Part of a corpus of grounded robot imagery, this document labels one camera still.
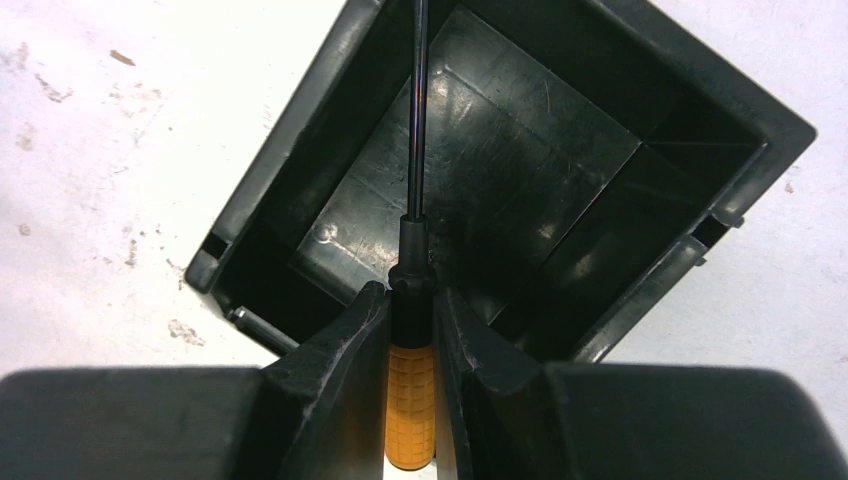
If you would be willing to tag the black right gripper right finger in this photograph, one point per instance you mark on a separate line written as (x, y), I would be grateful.
(496, 416)

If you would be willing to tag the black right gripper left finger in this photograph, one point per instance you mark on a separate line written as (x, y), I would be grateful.
(321, 413)

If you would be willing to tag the black plastic bin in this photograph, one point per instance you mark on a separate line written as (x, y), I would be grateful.
(581, 158)

